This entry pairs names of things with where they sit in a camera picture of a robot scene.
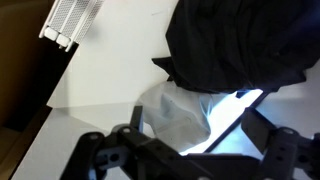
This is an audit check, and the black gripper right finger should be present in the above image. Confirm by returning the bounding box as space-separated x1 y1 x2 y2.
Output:
240 108 314 180

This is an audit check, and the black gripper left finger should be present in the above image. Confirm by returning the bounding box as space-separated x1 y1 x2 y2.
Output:
59 105 145 180

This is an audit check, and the black cloth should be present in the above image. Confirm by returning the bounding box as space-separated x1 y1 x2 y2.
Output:
153 0 320 93

